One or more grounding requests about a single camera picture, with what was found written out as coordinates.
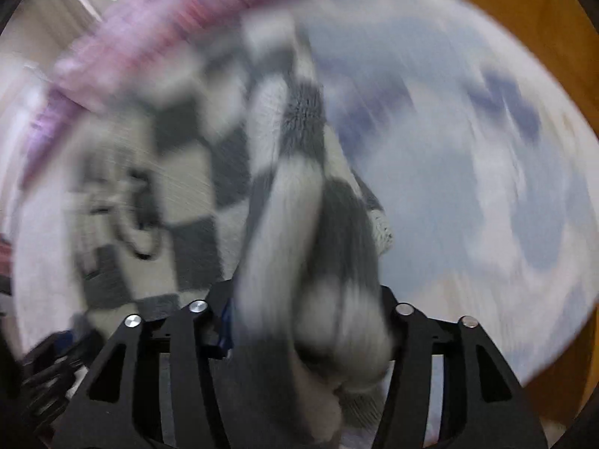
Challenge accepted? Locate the wooden headboard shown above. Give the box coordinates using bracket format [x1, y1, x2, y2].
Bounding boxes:
[420, 0, 599, 431]

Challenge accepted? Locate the white patterned bed sheet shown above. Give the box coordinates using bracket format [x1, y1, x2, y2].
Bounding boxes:
[11, 0, 599, 449]

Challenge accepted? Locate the purple floral quilt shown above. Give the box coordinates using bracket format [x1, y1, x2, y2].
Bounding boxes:
[20, 0, 269, 187]

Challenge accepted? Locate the grey white checkered cardigan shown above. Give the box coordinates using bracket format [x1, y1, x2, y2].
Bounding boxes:
[69, 13, 392, 448]

